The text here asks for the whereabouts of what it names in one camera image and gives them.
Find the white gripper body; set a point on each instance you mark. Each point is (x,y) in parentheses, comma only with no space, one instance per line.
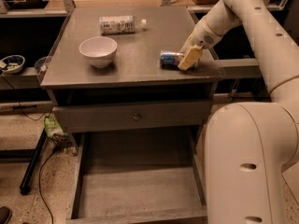
(204,35)

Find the blue patterned small bowl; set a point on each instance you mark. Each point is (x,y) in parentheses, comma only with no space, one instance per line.
(12,64)

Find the closed grey top drawer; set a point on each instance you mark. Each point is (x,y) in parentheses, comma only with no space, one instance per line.
(110,117)

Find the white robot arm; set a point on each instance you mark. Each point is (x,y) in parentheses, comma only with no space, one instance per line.
(247,144)

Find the green snack bag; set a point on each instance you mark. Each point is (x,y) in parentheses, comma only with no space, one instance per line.
(53,128)

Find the white ceramic bowl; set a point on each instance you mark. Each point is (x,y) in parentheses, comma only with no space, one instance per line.
(99,51)

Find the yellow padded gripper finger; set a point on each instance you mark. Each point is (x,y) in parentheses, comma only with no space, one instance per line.
(187,44)
(191,56)

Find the grey wooden drawer cabinet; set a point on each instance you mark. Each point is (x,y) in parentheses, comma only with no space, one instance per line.
(135,76)

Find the blue silver redbull can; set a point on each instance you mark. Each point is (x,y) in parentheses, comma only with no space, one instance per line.
(170,58)

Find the black metal frame leg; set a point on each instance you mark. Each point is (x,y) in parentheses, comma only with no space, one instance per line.
(25,184)

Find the grey side shelf beam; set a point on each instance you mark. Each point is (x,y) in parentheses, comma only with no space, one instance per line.
(240,68)

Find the dark shoe tip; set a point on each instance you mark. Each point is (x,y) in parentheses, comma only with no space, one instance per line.
(5,215)

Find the open grey middle drawer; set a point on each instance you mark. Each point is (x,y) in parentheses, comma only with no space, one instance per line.
(147,176)

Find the clear plastic water bottle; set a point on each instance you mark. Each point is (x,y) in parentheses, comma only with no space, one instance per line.
(125,24)

